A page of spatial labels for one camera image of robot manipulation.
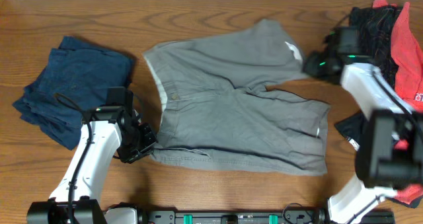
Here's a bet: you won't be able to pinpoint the grey shorts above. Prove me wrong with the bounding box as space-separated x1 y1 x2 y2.
143 19 330 176

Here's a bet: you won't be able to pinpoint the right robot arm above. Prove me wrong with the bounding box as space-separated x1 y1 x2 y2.
303 26 422 223

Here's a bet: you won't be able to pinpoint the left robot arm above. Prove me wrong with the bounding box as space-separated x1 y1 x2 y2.
26 87 157 224

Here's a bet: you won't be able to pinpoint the black patterned garment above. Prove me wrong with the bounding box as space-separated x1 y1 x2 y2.
334 6 402 149

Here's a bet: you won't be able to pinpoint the red printed t-shirt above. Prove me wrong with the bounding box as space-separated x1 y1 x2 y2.
373 0 422 208

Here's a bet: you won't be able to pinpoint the folded navy blue garment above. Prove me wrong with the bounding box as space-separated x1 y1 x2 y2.
13 36 134 150

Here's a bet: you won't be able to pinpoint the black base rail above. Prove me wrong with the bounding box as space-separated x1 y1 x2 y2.
108 202 396 224

